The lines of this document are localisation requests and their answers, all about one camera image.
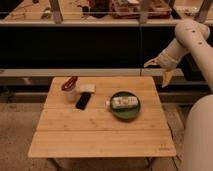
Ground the wooden folding table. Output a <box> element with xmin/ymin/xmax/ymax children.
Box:
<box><xmin>28</xmin><ymin>77</ymin><xmax>176</xmax><ymax>158</ymax></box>

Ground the clear plastic bottle white label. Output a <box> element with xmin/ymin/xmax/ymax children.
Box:
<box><xmin>106</xmin><ymin>96</ymin><xmax>138</xmax><ymax>109</ymax></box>

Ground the white fabric-covered gripper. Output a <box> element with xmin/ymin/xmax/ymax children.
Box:
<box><xmin>144</xmin><ymin>47</ymin><xmax>183</xmax><ymax>87</ymax></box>

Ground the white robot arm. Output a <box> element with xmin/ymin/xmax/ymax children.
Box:
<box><xmin>144</xmin><ymin>19</ymin><xmax>213</xmax><ymax>171</ymax></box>

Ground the red object in cup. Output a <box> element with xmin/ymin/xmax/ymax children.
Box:
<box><xmin>61</xmin><ymin>76</ymin><xmax>78</xmax><ymax>91</ymax></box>

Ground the long metal shelf bench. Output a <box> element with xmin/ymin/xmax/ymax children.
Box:
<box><xmin>0</xmin><ymin>0</ymin><xmax>213</xmax><ymax>78</ymax></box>

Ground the green bowl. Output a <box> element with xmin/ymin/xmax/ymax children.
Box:
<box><xmin>107</xmin><ymin>91</ymin><xmax>141</xmax><ymax>121</ymax></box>

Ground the white cup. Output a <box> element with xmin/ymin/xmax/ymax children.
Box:
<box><xmin>64</xmin><ymin>87</ymin><xmax>77</xmax><ymax>102</ymax></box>

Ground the black smartphone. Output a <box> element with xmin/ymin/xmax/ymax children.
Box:
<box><xmin>75</xmin><ymin>92</ymin><xmax>91</xmax><ymax>110</ymax></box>

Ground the white sponge block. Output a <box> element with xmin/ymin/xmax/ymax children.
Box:
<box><xmin>79</xmin><ymin>84</ymin><xmax>95</xmax><ymax>93</ymax></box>

